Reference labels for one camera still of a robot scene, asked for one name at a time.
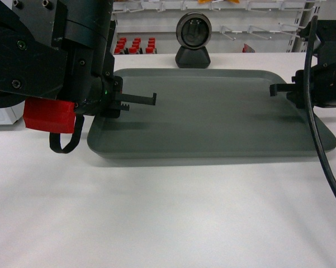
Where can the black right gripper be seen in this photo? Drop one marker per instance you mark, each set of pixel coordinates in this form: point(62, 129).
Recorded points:
point(322, 88)

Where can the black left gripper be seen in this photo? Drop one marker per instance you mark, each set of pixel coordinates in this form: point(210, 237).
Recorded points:
point(110, 106)

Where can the grey rectangular serving tray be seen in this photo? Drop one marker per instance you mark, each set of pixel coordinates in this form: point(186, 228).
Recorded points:
point(203, 113)

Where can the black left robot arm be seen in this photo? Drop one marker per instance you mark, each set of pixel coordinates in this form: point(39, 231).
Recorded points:
point(60, 50)

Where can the white checkout counter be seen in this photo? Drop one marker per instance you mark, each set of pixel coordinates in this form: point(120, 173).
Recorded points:
point(83, 210)

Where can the black round barcode scanner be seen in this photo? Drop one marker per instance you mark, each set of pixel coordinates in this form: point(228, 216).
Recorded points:
point(193, 33)

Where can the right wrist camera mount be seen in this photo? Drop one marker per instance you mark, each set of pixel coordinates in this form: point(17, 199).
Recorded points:
point(325, 44)

